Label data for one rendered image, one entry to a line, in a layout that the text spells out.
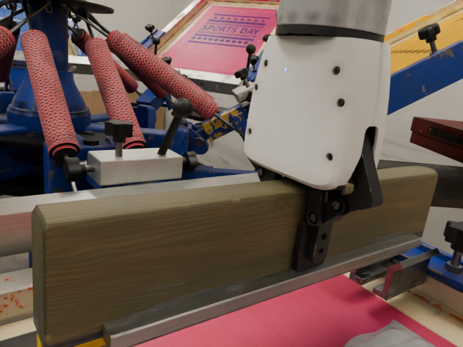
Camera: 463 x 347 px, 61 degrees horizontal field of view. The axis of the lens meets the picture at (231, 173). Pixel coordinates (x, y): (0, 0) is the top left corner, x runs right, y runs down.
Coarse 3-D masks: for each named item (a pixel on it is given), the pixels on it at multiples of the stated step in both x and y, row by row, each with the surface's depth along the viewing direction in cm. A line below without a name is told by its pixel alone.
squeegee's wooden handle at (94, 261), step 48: (192, 192) 25; (240, 192) 26; (288, 192) 28; (384, 192) 35; (432, 192) 41; (48, 240) 19; (96, 240) 20; (144, 240) 22; (192, 240) 24; (240, 240) 26; (288, 240) 29; (336, 240) 33; (48, 288) 19; (96, 288) 21; (144, 288) 23; (192, 288) 25; (48, 336) 20; (96, 336) 22
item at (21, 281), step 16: (16, 272) 40; (0, 288) 37; (16, 288) 38; (416, 288) 51; (432, 288) 49; (448, 288) 47; (0, 304) 37; (16, 304) 38; (32, 304) 39; (432, 304) 49; (448, 304) 48; (0, 320) 37; (16, 320) 38
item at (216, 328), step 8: (216, 320) 42; (192, 328) 40; (200, 328) 40; (208, 328) 40; (216, 328) 41; (224, 328) 41; (168, 336) 39; (176, 336) 39; (184, 336) 39; (192, 336) 39; (200, 336) 39; (208, 336) 39; (216, 336) 39; (224, 336) 40; (232, 336) 40; (144, 344) 37; (152, 344) 37; (160, 344) 37; (168, 344) 38; (176, 344) 38; (184, 344) 38; (192, 344) 38; (200, 344) 38; (208, 344) 38; (216, 344) 38; (224, 344) 38; (232, 344) 39; (240, 344) 39
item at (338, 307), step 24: (312, 288) 50; (336, 288) 51; (360, 288) 51; (240, 312) 44; (264, 312) 44; (288, 312) 45; (312, 312) 45; (336, 312) 46; (360, 312) 46; (384, 312) 47; (240, 336) 40; (264, 336) 40; (288, 336) 41; (312, 336) 41; (336, 336) 42; (432, 336) 43
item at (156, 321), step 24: (384, 240) 38; (408, 240) 39; (336, 264) 32; (360, 264) 34; (240, 288) 27; (264, 288) 27; (288, 288) 29; (144, 312) 23; (168, 312) 23; (192, 312) 24; (216, 312) 25; (120, 336) 21; (144, 336) 22
